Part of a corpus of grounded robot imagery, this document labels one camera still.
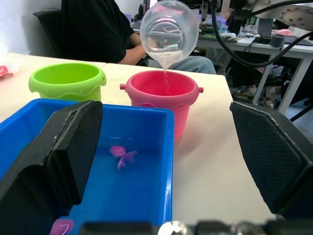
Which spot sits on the blue plastic tub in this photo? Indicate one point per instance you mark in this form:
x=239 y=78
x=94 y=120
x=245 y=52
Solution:
x=137 y=191

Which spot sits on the clear plastic bag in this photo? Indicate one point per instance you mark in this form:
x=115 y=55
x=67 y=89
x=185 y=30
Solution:
x=18 y=61

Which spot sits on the pink plastic bucket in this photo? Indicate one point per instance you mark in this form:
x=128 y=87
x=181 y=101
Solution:
x=159 y=98

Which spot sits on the dark grey tape roll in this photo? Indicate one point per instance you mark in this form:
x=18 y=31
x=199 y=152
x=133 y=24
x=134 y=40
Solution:
x=277 y=40

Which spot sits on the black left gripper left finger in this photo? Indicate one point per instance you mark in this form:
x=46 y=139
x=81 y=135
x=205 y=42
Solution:
x=49 y=156

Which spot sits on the person in black shirt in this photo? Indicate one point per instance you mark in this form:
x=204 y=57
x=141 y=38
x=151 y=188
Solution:
x=97 y=29

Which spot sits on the black office chair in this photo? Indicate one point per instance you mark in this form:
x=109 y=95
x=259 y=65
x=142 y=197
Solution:
x=51 y=31

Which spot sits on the white background desk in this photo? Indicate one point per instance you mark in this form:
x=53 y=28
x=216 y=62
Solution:
x=274 y=51

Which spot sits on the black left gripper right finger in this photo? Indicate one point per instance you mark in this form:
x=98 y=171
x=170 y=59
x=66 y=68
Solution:
x=276 y=156

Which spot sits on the green plastic bucket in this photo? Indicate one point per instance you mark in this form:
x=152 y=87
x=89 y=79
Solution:
x=66 y=88

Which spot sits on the grey cylinder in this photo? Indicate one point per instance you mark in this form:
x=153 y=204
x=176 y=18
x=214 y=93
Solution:
x=265 y=27

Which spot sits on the red packet with paper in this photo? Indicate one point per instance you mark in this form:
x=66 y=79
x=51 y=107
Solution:
x=5 y=71

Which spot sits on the pink toy fish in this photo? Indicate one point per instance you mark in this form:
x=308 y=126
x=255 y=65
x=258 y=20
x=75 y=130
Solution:
x=61 y=226
x=121 y=156

